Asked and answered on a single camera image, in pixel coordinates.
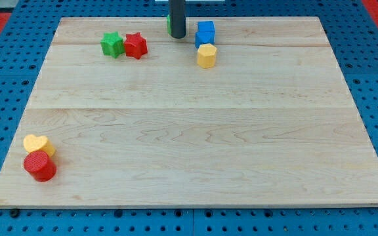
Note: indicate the green block behind rod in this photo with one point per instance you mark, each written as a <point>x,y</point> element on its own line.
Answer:
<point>168,24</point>

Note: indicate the yellow heart block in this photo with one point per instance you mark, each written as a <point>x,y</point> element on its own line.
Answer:
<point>32,143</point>

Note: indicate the yellow hexagon block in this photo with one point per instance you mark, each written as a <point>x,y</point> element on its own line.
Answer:
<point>206,56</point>

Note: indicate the red cylinder block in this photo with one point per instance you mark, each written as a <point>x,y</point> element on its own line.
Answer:
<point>40,166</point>

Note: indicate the blue cube block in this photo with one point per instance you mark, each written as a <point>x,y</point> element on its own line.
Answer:
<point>206,26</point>

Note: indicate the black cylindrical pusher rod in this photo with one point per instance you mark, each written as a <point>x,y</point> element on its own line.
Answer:
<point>177,18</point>

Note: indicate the blue heart block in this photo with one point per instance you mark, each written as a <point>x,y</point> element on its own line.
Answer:
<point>204,37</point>

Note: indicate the wooden board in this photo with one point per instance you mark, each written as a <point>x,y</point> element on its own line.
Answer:
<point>272,125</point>

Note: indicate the red star block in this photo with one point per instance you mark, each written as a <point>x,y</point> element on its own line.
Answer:
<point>135,45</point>

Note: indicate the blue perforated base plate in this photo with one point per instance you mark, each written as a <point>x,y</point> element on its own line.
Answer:
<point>26,39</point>

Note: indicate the green star block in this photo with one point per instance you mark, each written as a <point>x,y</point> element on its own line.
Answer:
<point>112,44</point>

